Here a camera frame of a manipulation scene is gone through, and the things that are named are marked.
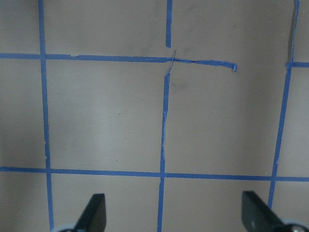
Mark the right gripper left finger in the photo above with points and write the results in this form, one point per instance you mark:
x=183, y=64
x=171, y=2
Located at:
x=92, y=219

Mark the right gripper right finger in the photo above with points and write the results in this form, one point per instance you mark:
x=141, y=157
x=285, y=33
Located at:
x=256, y=216

